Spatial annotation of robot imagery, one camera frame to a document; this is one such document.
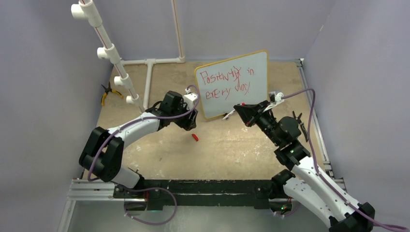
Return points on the red-capped white marker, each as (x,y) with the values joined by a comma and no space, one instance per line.
(233,111)

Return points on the yellow-handled pliers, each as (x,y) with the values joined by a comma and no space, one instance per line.
(107,90)

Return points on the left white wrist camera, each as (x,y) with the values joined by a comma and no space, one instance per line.
(190,99)

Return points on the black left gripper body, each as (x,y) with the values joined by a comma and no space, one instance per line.
(184,122)

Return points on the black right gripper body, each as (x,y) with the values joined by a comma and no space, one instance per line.
(264,121)

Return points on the yellow-framed whiteboard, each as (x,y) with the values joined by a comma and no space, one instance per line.
(225,83)

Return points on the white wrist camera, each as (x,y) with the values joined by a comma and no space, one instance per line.
(190,99)
(276,97)

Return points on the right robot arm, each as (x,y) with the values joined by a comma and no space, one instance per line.
(303,179)

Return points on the green-handled pliers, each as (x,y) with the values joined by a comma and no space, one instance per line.
(302,125)

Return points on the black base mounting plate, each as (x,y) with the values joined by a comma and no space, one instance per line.
(258,194)

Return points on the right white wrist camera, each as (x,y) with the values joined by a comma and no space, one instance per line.
(276,97)

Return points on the red marker cap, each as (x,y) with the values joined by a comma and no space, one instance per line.
(195,137)

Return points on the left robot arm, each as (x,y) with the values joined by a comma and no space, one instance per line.
(103,152)

